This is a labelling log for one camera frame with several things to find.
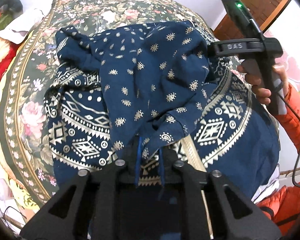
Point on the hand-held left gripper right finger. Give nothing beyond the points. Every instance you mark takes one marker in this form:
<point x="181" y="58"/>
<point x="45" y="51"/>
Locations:
<point x="161" y="170"/>

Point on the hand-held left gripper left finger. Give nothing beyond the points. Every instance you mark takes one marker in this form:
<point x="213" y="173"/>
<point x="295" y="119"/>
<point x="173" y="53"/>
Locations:
<point x="138" y="165"/>

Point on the navy patterned hooded garment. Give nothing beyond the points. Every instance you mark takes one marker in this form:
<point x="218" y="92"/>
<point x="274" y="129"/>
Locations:
<point x="152" y="67"/>

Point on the person's right hand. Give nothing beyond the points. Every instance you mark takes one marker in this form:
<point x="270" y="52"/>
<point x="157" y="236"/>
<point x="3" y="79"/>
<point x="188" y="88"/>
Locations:
<point x="258" y="87"/>

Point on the wooden door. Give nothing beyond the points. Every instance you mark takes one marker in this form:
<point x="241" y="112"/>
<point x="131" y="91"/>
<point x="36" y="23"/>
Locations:
<point x="272" y="5"/>

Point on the white sliding wardrobe door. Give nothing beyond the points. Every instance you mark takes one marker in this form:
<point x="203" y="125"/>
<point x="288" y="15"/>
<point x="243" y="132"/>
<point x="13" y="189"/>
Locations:
<point x="297" y="42"/>

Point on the person's orange jacket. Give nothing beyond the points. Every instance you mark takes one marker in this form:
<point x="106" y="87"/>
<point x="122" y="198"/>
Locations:
<point x="287" y="202"/>

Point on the floral bedspread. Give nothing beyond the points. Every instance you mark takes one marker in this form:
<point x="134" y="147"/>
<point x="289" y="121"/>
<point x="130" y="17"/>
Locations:
<point x="102" y="2"/>

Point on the red plush toy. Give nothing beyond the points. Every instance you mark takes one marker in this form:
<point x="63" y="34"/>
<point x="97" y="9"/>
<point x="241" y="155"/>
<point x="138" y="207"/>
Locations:
<point x="0" y="62"/>

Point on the white pillow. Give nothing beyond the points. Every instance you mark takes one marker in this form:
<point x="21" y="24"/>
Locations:
<point x="22" y="25"/>

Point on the green patterned box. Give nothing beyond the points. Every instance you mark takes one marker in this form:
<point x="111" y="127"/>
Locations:
<point x="0" y="21"/>

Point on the grey neck pillow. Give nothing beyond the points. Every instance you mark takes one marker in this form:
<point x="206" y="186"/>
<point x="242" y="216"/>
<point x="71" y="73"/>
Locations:
<point x="13" y="3"/>

